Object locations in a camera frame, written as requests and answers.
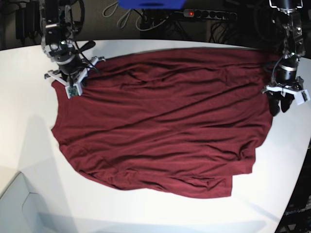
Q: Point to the blue box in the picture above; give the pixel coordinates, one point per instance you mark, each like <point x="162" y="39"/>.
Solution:
<point x="151" y="4"/>

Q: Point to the black power strip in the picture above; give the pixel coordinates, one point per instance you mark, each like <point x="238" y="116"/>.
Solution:
<point x="209" y="14"/>

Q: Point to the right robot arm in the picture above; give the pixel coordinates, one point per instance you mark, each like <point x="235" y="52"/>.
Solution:
<point x="59" y="44"/>

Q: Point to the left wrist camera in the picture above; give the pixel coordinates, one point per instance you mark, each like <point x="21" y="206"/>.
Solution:
<point x="302" y="96"/>

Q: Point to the white bin corner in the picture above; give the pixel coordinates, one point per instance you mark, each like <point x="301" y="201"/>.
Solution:
<point x="19" y="208"/>

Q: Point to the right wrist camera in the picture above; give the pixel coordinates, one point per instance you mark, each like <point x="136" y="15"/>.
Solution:
<point x="72" y="91"/>

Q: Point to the dark red t-shirt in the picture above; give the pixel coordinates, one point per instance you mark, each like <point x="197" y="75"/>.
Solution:
<point x="183" y="121"/>

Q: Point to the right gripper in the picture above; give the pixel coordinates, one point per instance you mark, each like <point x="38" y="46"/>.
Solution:
<point x="73" y="71"/>

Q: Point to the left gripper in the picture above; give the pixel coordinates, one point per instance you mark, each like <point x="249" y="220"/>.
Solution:
<point x="274" y="88"/>

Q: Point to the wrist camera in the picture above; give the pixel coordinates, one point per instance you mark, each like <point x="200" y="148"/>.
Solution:
<point x="72" y="91"/>
<point x="302" y="96"/>

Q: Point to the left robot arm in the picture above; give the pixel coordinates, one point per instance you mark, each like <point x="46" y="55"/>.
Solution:
<point x="288" y="19"/>

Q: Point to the black box on floor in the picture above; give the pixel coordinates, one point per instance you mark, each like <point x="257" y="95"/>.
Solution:
<point x="27" y="21"/>

